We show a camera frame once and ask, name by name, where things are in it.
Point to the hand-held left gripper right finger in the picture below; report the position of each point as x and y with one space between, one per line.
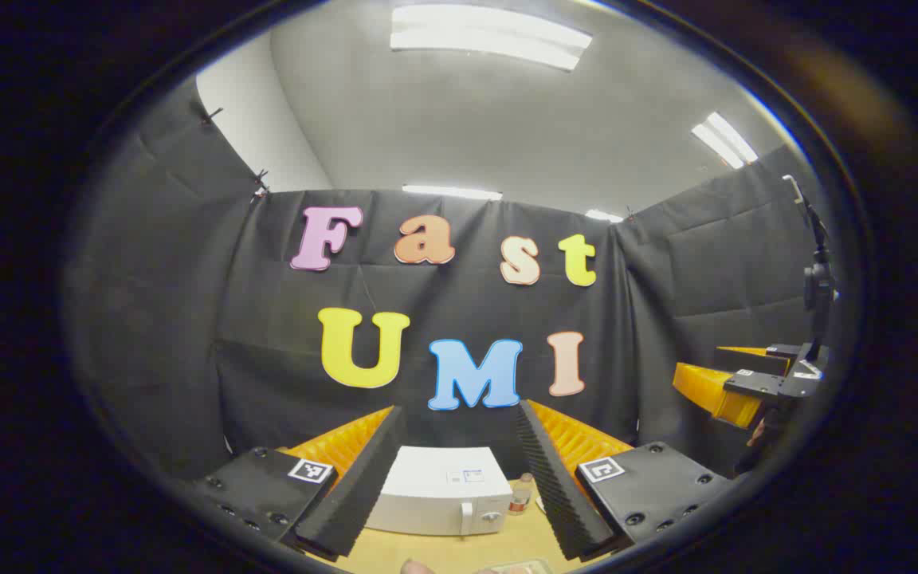
555 486

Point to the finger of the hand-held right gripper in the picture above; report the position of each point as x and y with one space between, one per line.
718 395
754 359

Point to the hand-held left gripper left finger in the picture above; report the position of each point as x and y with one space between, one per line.
355 486

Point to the white microwave oven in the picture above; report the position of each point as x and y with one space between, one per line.
443 486

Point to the small red-label bottle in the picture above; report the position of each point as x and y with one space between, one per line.
520 496

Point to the double-tube ceiling light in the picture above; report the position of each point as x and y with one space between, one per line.
726 139

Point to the small ceiling light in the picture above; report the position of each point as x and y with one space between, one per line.
604 215

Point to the long narrow ceiling light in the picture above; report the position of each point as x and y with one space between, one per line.
451 192

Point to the black cloth clip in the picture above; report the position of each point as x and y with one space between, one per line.
260 182
212 116

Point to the large ceiling light panel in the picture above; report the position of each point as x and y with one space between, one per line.
491 36

